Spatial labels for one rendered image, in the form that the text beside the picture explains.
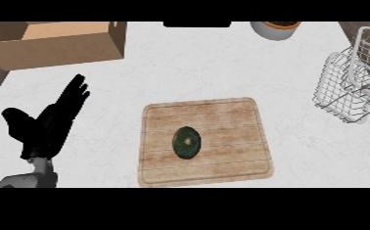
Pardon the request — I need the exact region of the wooden cutting board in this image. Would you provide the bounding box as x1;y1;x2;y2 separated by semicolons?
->
135;97;275;188

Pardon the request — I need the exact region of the open wooden drawer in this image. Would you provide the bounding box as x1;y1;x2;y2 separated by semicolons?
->
0;21;128;85

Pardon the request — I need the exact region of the black flat object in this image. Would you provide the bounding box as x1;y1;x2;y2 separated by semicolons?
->
162;21;233;28

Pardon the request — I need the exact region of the white pot with orange rim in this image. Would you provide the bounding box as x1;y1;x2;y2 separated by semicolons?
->
249;21;302;42

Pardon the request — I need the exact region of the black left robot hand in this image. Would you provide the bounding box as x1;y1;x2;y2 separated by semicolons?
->
0;73;93;161

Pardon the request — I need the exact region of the white wire tiered basket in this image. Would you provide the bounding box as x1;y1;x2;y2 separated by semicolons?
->
311;25;370;124

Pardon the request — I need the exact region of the dark green round fruit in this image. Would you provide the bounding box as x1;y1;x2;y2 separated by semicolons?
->
172;125;202;161

